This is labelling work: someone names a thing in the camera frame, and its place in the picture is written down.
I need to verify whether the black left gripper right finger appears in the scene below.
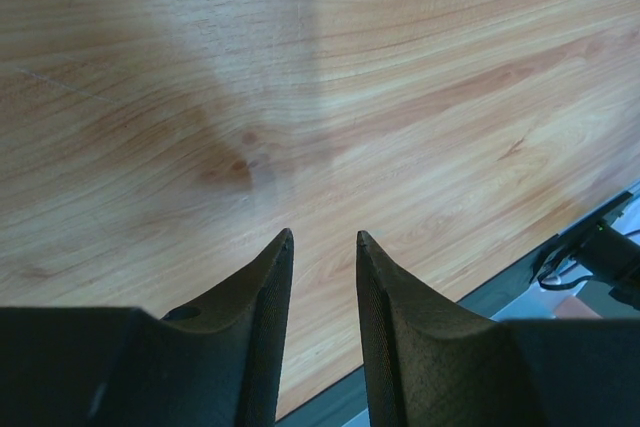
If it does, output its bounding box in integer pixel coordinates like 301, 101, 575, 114
356, 231, 639, 426

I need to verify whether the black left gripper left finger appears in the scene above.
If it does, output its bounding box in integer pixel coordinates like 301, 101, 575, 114
1, 229, 294, 426

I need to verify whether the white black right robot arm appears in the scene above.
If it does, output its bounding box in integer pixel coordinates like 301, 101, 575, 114
533, 221, 639, 310

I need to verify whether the black cloth strip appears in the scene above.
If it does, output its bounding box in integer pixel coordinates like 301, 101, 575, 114
274, 189, 636, 423

